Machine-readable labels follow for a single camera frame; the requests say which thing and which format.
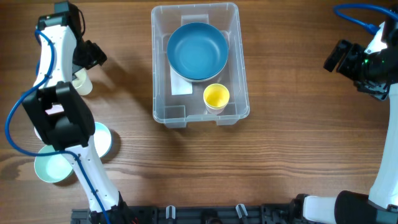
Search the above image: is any left blue cable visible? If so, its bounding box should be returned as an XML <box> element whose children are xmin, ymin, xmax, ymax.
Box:
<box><xmin>4</xmin><ymin>29</ymin><xmax>111</xmax><ymax>224</ymax></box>

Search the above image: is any pale green cup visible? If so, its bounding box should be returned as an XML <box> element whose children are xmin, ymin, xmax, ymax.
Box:
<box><xmin>72</xmin><ymin>68</ymin><xmax>93</xmax><ymax>96</ymax></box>

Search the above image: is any pink small bowl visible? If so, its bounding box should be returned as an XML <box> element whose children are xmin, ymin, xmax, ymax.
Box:
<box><xmin>34</xmin><ymin>105</ymin><xmax>64</xmax><ymax>140</ymax></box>

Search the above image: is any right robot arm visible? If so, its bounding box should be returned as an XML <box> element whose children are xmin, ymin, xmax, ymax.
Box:
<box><xmin>287</xmin><ymin>3</ymin><xmax>397</xmax><ymax>223</ymax></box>

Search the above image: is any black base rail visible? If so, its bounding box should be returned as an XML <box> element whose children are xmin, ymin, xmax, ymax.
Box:
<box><xmin>70</xmin><ymin>203</ymin><xmax>299</xmax><ymax>224</ymax></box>

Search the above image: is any yellow cup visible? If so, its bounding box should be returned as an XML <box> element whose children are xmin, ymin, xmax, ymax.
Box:
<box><xmin>203</xmin><ymin>83</ymin><xmax>230</xmax><ymax>110</ymax></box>

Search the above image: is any pink cup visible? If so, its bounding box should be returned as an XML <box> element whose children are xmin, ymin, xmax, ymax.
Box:
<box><xmin>205</xmin><ymin>103</ymin><xmax>228</xmax><ymax>114</ymax></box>

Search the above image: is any white label in container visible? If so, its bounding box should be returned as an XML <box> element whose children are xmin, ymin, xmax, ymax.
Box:
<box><xmin>170</xmin><ymin>67</ymin><xmax>193</xmax><ymax>95</ymax></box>

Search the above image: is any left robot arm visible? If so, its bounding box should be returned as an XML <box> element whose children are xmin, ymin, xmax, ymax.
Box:
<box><xmin>21</xmin><ymin>1</ymin><xmax>134</xmax><ymax>223</ymax></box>

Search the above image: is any mint green small bowl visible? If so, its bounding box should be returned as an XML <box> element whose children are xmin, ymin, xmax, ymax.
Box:
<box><xmin>34</xmin><ymin>154</ymin><xmax>73</xmax><ymax>183</ymax></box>

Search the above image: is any clear plastic storage container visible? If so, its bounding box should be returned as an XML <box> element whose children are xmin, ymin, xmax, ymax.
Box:
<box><xmin>151</xmin><ymin>2</ymin><xmax>250</xmax><ymax>128</ymax></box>

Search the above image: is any light blue small bowl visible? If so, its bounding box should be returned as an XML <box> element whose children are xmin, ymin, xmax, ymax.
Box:
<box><xmin>94</xmin><ymin>122</ymin><xmax>112</xmax><ymax>158</ymax></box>

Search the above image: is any dark blue bowl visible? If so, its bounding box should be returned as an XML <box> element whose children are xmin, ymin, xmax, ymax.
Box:
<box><xmin>166</xmin><ymin>22</ymin><xmax>229</xmax><ymax>79</ymax></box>

